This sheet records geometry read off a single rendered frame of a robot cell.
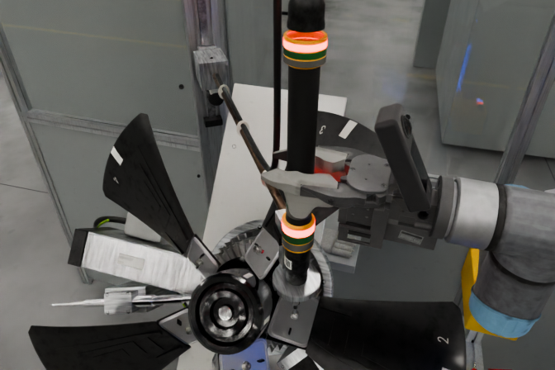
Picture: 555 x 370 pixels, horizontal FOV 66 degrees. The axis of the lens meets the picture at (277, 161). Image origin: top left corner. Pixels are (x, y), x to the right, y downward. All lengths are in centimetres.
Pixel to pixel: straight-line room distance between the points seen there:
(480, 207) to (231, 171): 60
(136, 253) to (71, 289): 160
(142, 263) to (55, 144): 107
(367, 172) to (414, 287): 121
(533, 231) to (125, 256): 72
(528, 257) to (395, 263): 110
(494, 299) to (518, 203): 13
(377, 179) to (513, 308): 21
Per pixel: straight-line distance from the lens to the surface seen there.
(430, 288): 167
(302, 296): 62
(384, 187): 47
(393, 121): 43
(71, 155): 188
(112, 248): 95
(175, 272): 88
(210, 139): 126
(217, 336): 69
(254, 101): 97
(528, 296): 56
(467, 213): 48
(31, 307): 251
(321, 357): 68
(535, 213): 50
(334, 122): 72
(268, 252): 69
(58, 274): 260
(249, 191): 94
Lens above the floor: 176
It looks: 34 degrees down
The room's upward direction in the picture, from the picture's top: straight up
